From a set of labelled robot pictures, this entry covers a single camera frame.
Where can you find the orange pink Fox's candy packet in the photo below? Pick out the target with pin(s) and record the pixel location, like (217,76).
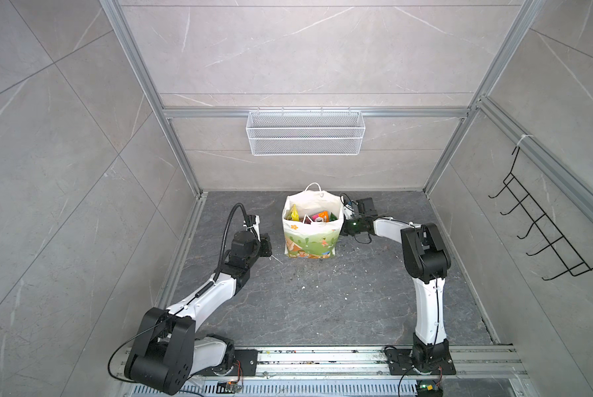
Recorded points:
(321,217)

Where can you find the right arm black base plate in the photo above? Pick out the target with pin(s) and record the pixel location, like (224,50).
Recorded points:
(416,361)

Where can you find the yellow green snack packet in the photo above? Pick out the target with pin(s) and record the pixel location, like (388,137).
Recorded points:
(292,214)

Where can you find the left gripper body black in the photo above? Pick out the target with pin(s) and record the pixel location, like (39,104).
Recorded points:
(264,248)

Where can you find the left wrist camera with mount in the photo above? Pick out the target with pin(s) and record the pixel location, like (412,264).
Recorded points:
(252,223)

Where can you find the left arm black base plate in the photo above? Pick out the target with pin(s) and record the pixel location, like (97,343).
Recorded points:
(245,362)

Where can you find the floral paper gift bag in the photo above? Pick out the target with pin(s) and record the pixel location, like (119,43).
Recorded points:
(305,239)

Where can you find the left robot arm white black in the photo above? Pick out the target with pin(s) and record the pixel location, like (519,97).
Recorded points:
(166,351)

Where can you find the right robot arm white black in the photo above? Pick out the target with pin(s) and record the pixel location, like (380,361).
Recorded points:
(427,261)

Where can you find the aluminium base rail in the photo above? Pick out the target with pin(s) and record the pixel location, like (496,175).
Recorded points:
(490,370)

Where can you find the black wire hook rack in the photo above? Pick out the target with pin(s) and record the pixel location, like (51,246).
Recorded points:
(539,220)

